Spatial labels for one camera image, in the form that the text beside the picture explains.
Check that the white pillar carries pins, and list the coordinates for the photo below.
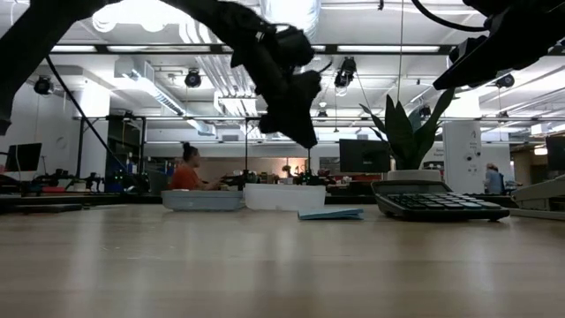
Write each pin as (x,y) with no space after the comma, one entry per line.
(463,159)

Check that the black calculator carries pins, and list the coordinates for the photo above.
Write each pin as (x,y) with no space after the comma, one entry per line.
(437,205)

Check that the black monitor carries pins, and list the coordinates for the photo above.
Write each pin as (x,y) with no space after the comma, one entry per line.
(556,153)
(364,155)
(23,156)

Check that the grey translucent pencil case base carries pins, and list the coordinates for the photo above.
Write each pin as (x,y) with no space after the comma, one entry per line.
(201,199)

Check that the black overhead frame beam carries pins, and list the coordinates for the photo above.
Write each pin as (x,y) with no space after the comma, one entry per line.
(388,49)

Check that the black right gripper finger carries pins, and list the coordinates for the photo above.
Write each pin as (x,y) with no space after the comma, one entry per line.
(472,73)

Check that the black aluminium table frame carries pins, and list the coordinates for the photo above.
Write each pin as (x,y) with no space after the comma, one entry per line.
(44,199)

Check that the grey stapler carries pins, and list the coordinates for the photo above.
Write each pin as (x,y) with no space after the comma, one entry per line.
(538,194)

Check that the green artificial plant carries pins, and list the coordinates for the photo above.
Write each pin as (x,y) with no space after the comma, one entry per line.
(408,137)

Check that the black hanging camera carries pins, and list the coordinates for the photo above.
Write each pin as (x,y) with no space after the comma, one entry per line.
(346,73)

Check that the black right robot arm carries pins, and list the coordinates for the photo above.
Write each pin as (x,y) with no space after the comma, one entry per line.
(507,3)

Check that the light blue sticky notes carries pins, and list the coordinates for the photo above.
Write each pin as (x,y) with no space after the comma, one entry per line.
(331,214)

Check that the person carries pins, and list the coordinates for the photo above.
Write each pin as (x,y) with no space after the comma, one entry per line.
(185,176)
(493,181)

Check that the black shelf rack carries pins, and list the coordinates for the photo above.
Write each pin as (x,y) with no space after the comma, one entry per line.
(125,152)

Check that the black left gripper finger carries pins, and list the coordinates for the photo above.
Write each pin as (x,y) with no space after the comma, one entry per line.
(291,123)
(309,86)

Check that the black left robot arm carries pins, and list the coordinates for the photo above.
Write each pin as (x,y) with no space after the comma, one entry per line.
(26,53)

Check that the clear plastic case lid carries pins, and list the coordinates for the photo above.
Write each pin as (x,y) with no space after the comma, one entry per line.
(282,197)

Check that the black ceiling camera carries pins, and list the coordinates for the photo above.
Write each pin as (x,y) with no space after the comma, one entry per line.
(504,82)
(42,85)
(193,78)

